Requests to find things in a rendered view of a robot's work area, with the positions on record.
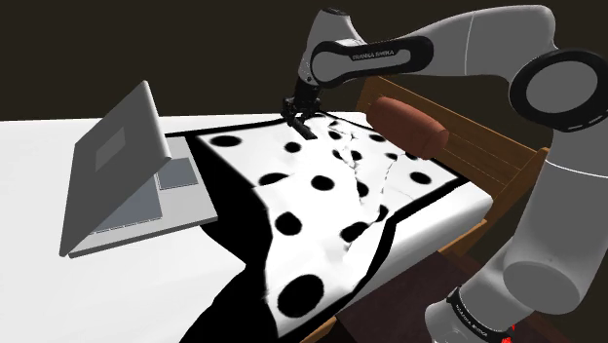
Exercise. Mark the wooden bed with white mattress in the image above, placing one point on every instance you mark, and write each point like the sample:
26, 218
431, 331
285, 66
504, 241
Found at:
95, 294

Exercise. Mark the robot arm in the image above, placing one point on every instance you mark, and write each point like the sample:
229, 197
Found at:
503, 42

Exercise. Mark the black oblong object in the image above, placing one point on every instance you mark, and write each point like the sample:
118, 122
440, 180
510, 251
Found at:
305, 129

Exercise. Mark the grey open laptop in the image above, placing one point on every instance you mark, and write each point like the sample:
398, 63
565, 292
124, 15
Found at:
118, 156

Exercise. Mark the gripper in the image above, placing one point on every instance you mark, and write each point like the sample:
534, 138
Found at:
307, 91

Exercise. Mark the black white spotted blanket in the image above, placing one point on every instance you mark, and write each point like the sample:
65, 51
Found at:
313, 223

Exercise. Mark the red-brown bolster pillow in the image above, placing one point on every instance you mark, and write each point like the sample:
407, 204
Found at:
408, 126

